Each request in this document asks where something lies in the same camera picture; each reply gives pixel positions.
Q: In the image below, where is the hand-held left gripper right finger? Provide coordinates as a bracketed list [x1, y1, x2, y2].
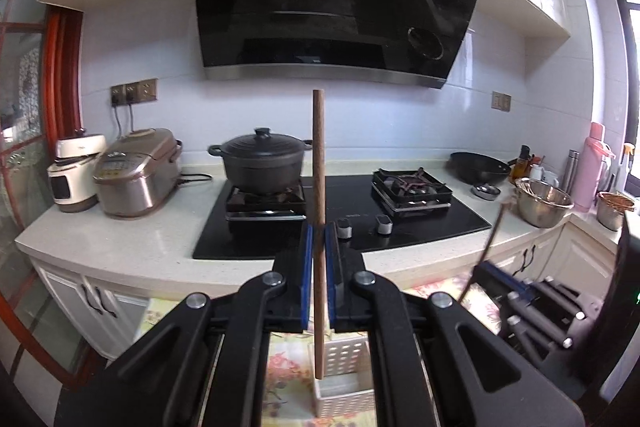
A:
[324, 222, 586, 427]

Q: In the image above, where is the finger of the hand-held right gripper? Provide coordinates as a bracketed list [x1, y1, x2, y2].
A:
[500, 299, 576, 365]
[474, 261, 603, 323]

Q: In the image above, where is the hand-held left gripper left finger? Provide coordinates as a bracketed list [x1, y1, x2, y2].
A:
[54, 223, 315, 427]

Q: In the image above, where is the brown wooden chopstick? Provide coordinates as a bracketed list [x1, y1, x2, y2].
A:
[312, 90, 327, 380]
[457, 197, 518, 308]

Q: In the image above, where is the white plastic utensil basket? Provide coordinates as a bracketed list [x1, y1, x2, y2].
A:
[314, 327, 376, 419]

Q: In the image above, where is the white lower cabinet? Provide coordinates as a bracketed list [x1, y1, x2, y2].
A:
[30, 257, 151, 360]
[470, 222, 626, 303]

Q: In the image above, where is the steel mixing bowl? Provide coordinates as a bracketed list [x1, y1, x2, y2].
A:
[514, 179, 574, 229]

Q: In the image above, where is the black gas cooktop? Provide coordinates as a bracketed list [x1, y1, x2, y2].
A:
[192, 167, 492, 261]

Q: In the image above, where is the small steel pot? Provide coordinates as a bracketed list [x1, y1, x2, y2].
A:
[596, 191, 638, 232]

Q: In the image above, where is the floral tablecloth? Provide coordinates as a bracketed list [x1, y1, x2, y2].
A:
[131, 274, 506, 427]

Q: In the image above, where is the black cooking pot with lid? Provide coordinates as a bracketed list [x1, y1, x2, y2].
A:
[208, 127, 314, 195]

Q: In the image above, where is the white seasoning jar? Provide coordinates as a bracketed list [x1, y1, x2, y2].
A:
[529, 163, 560, 188]

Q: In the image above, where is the dark oil bottle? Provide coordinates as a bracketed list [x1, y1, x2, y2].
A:
[510, 145, 532, 182]

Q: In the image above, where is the black wok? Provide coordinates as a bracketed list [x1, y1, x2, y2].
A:
[446, 151, 512, 186]

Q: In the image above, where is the slim steel bottle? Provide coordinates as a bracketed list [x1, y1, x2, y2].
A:
[561, 150, 581, 195]

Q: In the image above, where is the pink thermos bottle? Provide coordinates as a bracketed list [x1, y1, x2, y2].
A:
[570, 122, 615, 212]

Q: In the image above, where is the silver rice cooker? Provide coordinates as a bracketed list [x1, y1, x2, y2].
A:
[93, 128, 183, 219]

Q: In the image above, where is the dark framed window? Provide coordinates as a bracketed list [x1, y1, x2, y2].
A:
[612, 0, 640, 182]

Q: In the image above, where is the white small cooker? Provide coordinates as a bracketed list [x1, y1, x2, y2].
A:
[47, 134, 107, 212]

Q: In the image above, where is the brown wall outlet panel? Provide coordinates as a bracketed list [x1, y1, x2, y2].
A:
[110, 78, 159, 106]

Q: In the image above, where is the red wooden door frame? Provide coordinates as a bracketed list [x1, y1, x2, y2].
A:
[0, 4, 108, 403]

